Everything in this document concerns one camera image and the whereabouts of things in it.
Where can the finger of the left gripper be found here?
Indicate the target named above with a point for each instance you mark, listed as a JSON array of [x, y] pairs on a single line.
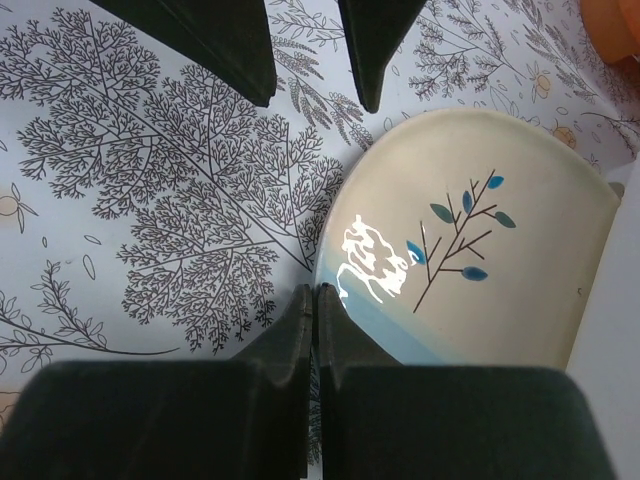
[[230, 38], [373, 30]]

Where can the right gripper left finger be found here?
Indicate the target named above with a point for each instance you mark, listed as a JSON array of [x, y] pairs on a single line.
[[241, 418]]

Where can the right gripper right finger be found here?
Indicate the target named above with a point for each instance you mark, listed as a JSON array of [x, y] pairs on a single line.
[[384, 420]]

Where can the light blue plate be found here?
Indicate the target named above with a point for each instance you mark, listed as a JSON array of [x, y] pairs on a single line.
[[466, 236]]

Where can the orange plastic bin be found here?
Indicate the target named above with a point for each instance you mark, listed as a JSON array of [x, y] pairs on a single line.
[[612, 27]]

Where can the white plastic bin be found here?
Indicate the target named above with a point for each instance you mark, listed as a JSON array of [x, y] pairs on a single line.
[[605, 357]]

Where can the floral table mat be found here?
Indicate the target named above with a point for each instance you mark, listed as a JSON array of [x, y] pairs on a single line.
[[149, 212]]

